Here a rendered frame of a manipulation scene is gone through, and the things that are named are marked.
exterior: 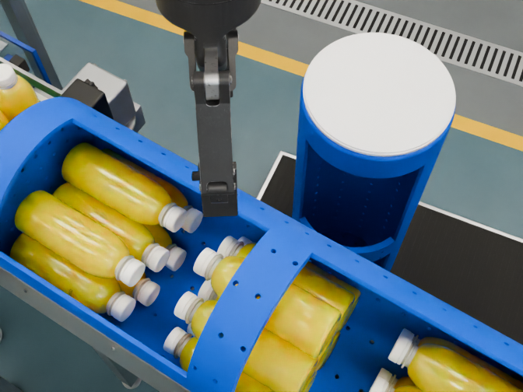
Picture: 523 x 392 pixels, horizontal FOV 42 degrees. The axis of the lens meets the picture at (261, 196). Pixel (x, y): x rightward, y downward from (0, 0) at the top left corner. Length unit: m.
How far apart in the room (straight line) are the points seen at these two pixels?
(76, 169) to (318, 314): 0.44
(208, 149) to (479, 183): 2.00
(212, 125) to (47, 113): 0.59
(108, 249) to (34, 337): 1.26
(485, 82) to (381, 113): 1.49
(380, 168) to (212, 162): 0.76
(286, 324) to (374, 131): 0.46
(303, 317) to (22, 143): 0.46
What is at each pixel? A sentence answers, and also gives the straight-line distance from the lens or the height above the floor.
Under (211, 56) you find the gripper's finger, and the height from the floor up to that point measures 1.67.
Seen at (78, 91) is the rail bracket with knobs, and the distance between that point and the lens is 1.34.
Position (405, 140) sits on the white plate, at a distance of 1.21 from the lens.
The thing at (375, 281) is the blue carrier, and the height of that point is 1.21.
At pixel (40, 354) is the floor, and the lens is 2.21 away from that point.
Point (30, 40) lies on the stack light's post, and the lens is 1.70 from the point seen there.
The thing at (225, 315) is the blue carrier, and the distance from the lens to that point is 0.85.
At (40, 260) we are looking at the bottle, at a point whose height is 1.09.
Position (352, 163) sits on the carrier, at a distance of 1.22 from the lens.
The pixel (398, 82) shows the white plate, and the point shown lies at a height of 1.04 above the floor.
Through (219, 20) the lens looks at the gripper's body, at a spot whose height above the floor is 1.69.
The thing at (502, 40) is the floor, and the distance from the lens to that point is 2.85.
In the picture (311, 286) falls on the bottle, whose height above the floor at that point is 1.14.
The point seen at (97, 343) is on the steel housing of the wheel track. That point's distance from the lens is 1.25.
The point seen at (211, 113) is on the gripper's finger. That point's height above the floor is 1.65.
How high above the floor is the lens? 2.03
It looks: 62 degrees down
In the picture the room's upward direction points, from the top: 1 degrees counter-clockwise
